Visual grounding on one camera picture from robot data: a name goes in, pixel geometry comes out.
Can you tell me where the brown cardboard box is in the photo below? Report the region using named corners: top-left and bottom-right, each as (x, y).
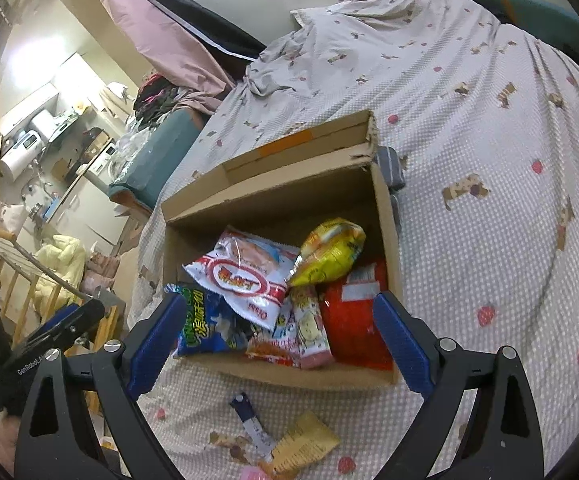
top-left (161, 109), bottom-right (404, 392)

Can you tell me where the pale yellow quilt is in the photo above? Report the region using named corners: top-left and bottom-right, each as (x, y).
top-left (34, 234), bottom-right (88, 311)

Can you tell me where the checked printed blanket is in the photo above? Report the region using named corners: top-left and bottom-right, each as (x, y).
top-left (127, 0), bottom-right (579, 480)

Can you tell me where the clear plastic bag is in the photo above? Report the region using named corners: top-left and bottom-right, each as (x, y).
top-left (112, 130), bottom-right (145, 176)

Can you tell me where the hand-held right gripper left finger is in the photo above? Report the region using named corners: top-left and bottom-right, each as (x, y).
top-left (16, 291), bottom-right (189, 480)

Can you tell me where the blue white small packet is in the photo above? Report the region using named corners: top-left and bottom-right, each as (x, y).
top-left (230, 392), bottom-right (276, 453)

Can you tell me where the pink cartoon snack packet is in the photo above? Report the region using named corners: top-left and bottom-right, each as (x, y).
top-left (246, 285), bottom-right (335, 370)

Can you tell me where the pile of clothes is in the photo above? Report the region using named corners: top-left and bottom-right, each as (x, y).
top-left (134, 72), bottom-right (195, 126)

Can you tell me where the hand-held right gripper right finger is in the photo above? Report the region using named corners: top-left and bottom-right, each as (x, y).
top-left (372, 290), bottom-right (545, 480)

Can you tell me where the pink cloth bundle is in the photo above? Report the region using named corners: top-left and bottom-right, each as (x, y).
top-left (82, 252), bottom-right (123, 296)

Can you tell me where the yellow orange snack bag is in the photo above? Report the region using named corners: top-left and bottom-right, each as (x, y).
top-left (287, 217), bottom-right (367, 288)

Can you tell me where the teal cushion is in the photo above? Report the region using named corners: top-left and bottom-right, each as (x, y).
top-left (449, 0), bottom-right (579, 48)

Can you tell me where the red snack bag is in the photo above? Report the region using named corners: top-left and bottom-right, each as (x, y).
top-left (318, 258), bottom-right (395, 372)

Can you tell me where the teal mattress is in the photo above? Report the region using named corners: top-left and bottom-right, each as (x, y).
top-left (108, 107), bottom-right (208, 211)

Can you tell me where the blue green-print snack bag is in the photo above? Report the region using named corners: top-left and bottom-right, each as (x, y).
top-left (164, 282), bottom-right (255, 358)

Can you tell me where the white water heater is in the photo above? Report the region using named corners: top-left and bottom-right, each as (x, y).
top-left (0, 130), bottom-right (48, 178)

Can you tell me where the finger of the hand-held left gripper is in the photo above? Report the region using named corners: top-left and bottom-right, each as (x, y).
top-left (32, 299), bottom-right (106, 348)

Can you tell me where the white red-ringed snack bag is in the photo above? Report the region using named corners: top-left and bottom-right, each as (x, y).
top-left (182, 226), bottom-right (301, 332)

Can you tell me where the black curved panel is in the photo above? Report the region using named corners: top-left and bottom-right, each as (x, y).
top-left (90, 0), bottom-right (270, 61)

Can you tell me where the beige snack packet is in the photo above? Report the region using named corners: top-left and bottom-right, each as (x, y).
top-left (264, 410), bottom-right (341, 478)

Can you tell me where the person's left forearm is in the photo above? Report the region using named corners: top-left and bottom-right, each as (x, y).
top-left (0, 410), bottom-right (26, 467)

